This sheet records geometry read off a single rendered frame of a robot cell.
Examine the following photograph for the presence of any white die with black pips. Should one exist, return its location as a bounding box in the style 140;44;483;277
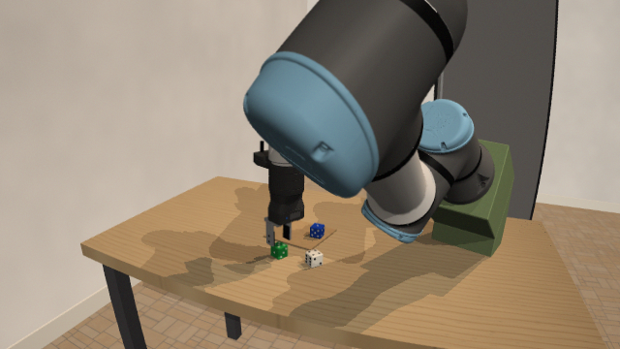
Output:
305;249;324;268

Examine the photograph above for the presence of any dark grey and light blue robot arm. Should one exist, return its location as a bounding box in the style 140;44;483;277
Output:
243;0;495;243

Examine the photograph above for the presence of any blue die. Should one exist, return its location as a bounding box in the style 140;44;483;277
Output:
310;223;325;238

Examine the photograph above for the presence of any green die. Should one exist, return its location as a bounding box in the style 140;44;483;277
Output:
270;241;288;260

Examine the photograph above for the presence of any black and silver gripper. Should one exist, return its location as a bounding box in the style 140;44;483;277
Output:
253;141;304;246

